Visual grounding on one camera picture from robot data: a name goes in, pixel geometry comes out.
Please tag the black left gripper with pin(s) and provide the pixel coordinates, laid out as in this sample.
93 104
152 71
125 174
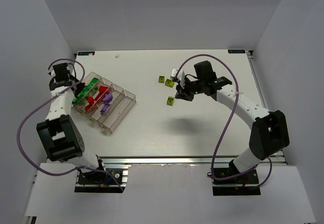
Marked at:
78 88

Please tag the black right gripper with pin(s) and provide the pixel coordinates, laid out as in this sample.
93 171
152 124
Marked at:
184 90

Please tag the long green lego brick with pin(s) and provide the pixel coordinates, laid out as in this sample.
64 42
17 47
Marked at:
85 90

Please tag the lime lego brick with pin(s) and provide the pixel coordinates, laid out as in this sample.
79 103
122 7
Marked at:
169 83
161 79
170 101

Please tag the red lego piece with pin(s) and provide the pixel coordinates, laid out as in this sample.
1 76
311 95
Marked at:
90 100

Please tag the green lego from plate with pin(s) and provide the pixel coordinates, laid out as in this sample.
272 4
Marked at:
93 82

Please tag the small red lego brick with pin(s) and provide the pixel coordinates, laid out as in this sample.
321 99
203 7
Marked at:
91 107

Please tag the red rectangular lego brick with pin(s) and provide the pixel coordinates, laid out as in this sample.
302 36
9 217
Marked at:
102 90

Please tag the purple plate green lego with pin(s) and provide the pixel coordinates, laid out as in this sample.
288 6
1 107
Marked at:
105 107
108 98

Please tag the green square lego brick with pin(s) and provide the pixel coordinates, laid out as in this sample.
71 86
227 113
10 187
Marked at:
93 91

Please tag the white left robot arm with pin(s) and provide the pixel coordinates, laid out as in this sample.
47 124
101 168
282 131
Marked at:
58 133

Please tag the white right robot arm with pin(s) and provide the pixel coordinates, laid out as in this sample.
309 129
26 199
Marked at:
269 131

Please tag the clear compartment organizer tray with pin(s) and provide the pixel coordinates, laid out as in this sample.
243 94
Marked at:
103 102

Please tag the blue label left corner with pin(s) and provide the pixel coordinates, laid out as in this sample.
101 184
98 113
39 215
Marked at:
86 53

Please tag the blue label corner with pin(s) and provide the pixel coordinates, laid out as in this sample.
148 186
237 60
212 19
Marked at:
236 51
86 53

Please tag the blue label right corner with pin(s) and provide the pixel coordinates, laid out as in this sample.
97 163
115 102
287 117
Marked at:
236 51

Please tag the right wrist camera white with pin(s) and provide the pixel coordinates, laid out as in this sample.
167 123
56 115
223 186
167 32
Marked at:
178 76

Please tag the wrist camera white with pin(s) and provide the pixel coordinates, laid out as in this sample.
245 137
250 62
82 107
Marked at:
58 71
178 76

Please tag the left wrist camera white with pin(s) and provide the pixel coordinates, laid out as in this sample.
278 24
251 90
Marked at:
58 71

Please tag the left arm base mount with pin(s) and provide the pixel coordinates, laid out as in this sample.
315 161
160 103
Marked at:
115 182

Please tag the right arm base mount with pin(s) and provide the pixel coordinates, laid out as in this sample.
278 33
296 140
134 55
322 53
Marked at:
246 185

